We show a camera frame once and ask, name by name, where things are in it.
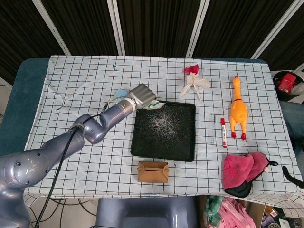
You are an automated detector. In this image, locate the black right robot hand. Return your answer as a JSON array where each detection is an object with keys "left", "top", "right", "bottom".
[{"left": 282, "top": 165, "right": 304, "bottom": 190}]

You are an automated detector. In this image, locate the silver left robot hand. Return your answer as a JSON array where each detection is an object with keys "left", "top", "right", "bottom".
[{"left": 128, "top": 83, "right": 157, "bottom": 111}]

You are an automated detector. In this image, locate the white green packet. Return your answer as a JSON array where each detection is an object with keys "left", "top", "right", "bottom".
[{"left": 142, "top": 99, "right": 167, "bottom": 110}]

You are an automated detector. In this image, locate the black rectangular tray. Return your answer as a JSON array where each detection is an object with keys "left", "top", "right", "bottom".
[{"left": 130, "top": 100, "right": 197, "bottom": 162}]

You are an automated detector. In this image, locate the light blue sponge block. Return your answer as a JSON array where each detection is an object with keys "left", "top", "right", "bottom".
[{"left": 114, "top": 88, "right": 130, "bottom": 99}]

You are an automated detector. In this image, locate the brown cardboard storage box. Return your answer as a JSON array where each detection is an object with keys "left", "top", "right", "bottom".
[{"left": 199, "top": 195, "right": 267, "bottom": 228}]

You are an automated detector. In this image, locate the white black checkered tablecloth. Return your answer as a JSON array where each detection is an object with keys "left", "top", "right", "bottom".
[{"left": 23, "top": 55, "right": 304, "bottom": 209}]

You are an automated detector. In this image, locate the white feather toy red tip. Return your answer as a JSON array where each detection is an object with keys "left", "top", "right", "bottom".
[{"left": 178, "top": 64, "right": 211, "bottom": 102}]

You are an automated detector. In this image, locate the pink cloth with black trim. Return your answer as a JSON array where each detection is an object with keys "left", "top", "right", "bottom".
[{"left": 222, "top": 152, "right": 279, "bottom": 198}]

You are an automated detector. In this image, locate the pink fabric bundle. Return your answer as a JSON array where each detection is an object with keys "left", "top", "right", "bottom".
[{"left": 218, "top": 197, "right": 256, "bottom": 228}]

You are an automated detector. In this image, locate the transparent plastic ruler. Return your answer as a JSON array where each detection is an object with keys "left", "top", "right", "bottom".
[{"left": 207, "top": 113, "right": 216, "bottom": 145}]

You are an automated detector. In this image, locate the red white marker pen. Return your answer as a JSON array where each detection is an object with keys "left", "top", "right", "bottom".
[{"left": 220, "top": 117, "right": 228, "bottom": 149}]

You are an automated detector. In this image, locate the brown cardboard carry box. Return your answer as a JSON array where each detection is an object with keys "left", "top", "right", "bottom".
[{"left": 137, "top": 161, "right": 171, "bottom": 183}]

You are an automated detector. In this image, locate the green fabric bundle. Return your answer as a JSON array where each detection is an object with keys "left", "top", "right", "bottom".
[{"left": 205, "top": 196, "right": 224, "bottom": 226}]

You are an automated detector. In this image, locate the yellow rubber chicken toy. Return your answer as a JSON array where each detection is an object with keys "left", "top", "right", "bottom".
[{"left": 228, "top": 76, "right": 248, "bottom": 141}]

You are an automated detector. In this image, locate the black waste bin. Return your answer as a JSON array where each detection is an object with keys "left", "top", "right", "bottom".
[{"left": 272, "top": 70, "right": 304, "bottom": 103}]

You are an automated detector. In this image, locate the red carton box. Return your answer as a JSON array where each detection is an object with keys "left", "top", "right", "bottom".
[{"left": 278, "top": 73, "right": 297, "bottom": 93}]

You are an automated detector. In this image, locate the blue-grey robot torso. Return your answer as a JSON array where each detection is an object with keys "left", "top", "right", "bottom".
[{"left": 95, "top": 196, "right": 199, "bottom": 228}]

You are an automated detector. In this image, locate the white screen frame post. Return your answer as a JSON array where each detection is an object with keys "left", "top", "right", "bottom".
[
  {"left": 106, "top": 0, "right": 126, "bottom": 56},
  {"left": 186, "top": 0, "right": 211, "bottom": 58},
  {"left": 251, "top": 0, "right": 304, "bottom": 59},
  {"left": 32, "top": 0, "right": 71, "bottom": 56}
]

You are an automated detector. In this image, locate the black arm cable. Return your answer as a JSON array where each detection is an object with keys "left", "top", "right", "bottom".
[{"left": 34, "top": 114, "right": 102, "bottom": 228}]

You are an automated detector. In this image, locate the black floor cable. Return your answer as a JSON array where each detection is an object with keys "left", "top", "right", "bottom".
[{"left": 50, "top": 198, "right": 96, "bottom": 207}]

